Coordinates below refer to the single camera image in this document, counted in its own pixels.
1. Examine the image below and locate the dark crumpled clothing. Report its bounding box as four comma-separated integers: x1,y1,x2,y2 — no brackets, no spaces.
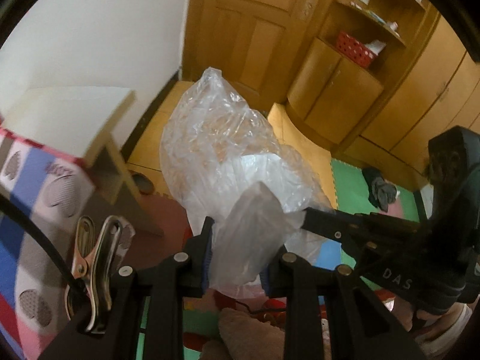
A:
362,167,399,213

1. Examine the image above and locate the wooden cabinet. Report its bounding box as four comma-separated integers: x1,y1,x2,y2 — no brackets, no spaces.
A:
286,0,479,191

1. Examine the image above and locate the clear plastic bag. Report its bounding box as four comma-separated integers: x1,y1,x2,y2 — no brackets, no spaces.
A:
160,67,332,299

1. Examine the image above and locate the brown slipper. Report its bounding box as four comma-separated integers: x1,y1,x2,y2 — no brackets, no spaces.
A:
130,172,155,195

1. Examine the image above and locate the checkered heart bed sheet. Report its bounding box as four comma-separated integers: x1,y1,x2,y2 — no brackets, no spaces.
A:
1,129,135,359

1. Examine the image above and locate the metal spring clamp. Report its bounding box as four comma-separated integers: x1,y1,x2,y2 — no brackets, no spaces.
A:
64,215,125,335

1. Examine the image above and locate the red perforated basket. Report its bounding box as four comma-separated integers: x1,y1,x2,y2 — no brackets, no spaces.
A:
335,31,377,68

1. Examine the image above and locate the person's right hand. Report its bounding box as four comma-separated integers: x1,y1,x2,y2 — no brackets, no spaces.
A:
392,297,477,359

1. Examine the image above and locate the white bedside table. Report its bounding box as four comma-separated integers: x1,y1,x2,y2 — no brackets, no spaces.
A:
1,86,164,236

